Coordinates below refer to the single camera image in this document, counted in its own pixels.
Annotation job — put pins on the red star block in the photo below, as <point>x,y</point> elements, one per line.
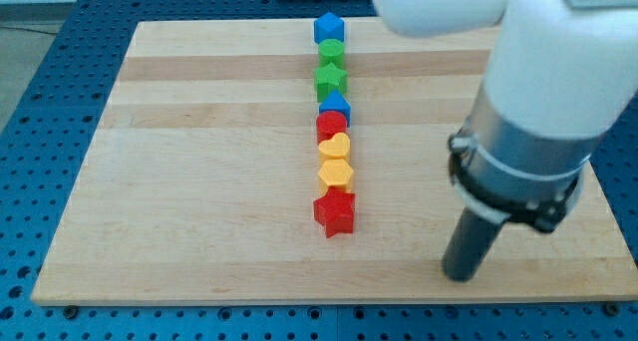
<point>335,210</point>

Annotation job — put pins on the wooden board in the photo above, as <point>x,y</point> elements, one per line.
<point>198,184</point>

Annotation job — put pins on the blue triangle block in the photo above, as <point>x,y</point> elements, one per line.
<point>336,102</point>

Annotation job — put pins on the blue cube block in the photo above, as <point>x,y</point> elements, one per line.
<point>329,26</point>

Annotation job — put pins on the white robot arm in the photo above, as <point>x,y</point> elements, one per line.
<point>558,77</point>

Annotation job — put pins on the green star block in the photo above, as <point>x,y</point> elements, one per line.
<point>330,78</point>

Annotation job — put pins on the red cylinder block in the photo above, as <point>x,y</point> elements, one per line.
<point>328,124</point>

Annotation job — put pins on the yellow hexagon block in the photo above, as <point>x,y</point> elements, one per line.
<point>335,173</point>

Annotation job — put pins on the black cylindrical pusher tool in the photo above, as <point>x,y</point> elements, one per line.
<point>473,237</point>

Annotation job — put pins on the green cylinder block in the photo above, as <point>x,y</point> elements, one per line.
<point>331,51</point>

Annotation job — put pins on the yellow heart block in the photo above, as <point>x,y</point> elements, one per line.
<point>336,148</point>

